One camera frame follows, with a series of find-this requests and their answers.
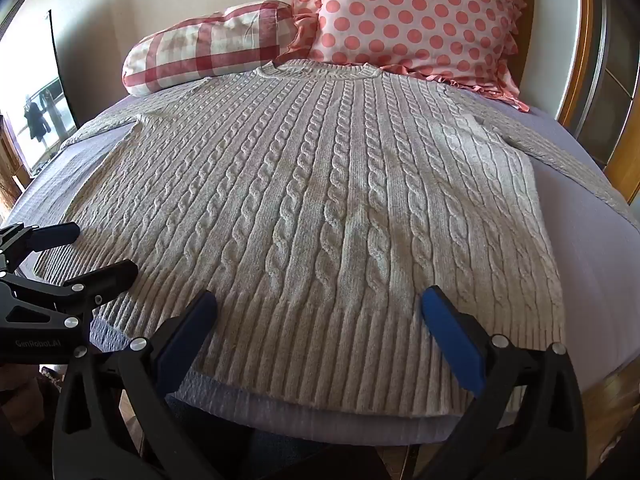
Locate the wooden headboard frame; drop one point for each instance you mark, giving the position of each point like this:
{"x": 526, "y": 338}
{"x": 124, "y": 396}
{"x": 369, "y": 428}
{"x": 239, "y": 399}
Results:
{"x": 600, "y": 50}

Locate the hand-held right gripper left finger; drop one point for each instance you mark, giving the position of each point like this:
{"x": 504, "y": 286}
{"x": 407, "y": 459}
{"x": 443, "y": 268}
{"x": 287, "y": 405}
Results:
{"x": 184, "y": 336}

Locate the pink polka dot pillow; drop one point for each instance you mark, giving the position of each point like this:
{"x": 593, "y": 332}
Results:
{"x": 425, "y": 25}

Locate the red checkered bolster pillow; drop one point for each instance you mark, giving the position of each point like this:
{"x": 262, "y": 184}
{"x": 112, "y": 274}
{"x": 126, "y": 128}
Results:
{"x": 210, "y": 45}

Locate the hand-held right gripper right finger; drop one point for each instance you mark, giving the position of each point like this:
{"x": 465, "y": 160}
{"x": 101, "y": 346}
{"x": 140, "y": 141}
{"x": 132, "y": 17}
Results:
{"x": 452, "y": 342}

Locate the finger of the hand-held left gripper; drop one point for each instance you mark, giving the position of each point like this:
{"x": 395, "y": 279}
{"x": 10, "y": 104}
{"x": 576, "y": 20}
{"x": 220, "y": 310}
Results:
{"x": 107, "y": 275}
{"x": 57, "y": 232}

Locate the wall poster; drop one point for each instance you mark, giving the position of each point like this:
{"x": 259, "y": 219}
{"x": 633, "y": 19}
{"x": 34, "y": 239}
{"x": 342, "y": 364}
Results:
{"x": 37, "y": 115}

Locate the lavender bed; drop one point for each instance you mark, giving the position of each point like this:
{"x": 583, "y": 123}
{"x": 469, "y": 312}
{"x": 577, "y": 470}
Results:
{"x": 575, "y": 240}

